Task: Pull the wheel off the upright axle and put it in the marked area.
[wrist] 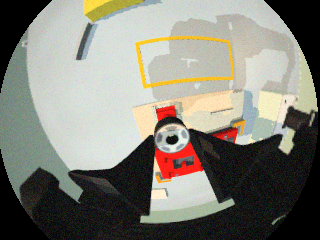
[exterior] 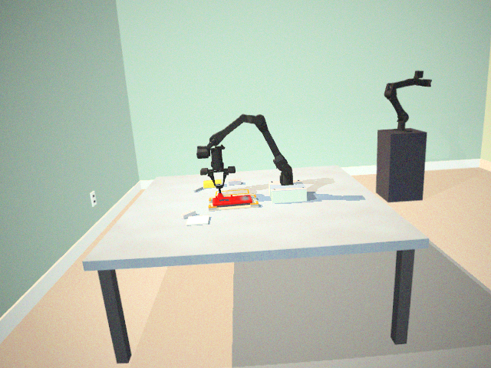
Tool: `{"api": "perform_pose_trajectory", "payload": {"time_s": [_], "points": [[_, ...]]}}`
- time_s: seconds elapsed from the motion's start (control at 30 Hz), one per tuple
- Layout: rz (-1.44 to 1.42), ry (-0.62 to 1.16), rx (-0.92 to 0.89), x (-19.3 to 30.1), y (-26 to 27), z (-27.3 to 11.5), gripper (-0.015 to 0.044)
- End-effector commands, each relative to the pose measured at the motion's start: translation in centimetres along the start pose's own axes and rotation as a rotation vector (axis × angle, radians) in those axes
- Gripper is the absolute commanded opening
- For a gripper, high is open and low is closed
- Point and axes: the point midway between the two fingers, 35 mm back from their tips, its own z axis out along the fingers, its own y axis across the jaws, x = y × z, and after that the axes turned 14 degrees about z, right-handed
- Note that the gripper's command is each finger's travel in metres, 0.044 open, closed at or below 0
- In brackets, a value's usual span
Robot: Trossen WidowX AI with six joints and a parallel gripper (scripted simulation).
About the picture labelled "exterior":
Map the cream flat square tile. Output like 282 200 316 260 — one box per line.
186 215 209 225

